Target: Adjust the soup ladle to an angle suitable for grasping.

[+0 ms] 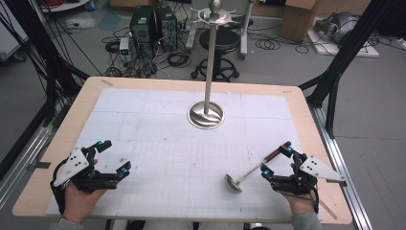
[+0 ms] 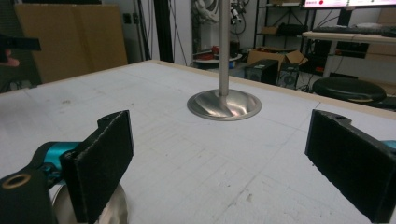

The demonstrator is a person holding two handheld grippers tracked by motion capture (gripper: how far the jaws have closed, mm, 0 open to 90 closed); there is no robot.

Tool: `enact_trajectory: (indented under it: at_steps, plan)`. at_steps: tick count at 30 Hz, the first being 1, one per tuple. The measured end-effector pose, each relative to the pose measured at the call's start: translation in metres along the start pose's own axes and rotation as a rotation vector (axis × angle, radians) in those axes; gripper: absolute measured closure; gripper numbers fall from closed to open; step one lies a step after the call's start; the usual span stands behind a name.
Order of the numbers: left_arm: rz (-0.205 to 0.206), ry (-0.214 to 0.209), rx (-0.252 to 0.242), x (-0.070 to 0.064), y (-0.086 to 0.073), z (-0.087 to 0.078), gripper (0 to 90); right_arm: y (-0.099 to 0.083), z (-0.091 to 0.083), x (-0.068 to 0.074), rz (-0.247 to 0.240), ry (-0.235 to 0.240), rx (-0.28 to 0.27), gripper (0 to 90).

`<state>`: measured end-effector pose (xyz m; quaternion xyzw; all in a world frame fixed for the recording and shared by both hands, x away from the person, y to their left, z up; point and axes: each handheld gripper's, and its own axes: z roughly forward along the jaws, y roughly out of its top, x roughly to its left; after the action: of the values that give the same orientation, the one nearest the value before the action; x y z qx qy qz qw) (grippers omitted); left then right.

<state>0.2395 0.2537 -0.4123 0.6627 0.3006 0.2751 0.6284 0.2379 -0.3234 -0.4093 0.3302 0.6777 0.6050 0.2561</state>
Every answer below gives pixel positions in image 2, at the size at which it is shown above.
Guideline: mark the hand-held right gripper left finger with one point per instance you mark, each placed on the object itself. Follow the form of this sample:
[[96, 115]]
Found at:
[[96, 168]]

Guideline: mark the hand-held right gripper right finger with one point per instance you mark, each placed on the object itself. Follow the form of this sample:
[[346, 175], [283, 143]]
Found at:
[[351, 168]]

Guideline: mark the metal utensil stand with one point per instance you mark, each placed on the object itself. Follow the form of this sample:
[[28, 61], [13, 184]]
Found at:
[[224, 46]]

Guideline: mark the brown cardboard panel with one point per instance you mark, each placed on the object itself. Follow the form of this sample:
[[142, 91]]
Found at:
[[77, 40]]

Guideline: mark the black round stool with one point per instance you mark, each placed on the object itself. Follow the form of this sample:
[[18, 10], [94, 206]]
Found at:
[[348, 88]]

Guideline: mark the white grid mat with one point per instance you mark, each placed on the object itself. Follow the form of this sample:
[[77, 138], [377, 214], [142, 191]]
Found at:
[[186, 155]]

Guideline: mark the black computer tower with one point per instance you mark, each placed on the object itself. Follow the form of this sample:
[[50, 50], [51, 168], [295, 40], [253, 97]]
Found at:
[[261, 71], [288, 80]]

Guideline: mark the white desk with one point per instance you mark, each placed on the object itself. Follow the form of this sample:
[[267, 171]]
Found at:
[[342, 37]]

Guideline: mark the black keyboard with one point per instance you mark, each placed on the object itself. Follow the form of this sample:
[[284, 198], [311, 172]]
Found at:
[[342, 30]]

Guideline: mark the open cardboard box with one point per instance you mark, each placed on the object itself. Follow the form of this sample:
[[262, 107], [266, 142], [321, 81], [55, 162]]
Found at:
[[264, 56]]

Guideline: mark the black metal shelf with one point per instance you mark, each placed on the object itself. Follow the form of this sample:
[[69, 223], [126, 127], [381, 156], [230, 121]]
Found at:
[[280, 29]]

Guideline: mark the round white table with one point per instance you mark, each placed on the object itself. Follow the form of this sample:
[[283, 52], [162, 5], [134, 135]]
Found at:
[[214, 59]]

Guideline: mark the monitor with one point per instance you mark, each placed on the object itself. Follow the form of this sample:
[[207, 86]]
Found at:
[[342, 3]]

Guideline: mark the white machine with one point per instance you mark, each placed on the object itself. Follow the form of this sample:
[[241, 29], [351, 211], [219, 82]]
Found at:
[[204, 9]]

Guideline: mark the black frame post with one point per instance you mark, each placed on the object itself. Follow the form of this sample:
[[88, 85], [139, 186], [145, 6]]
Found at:
[[163, 31]]

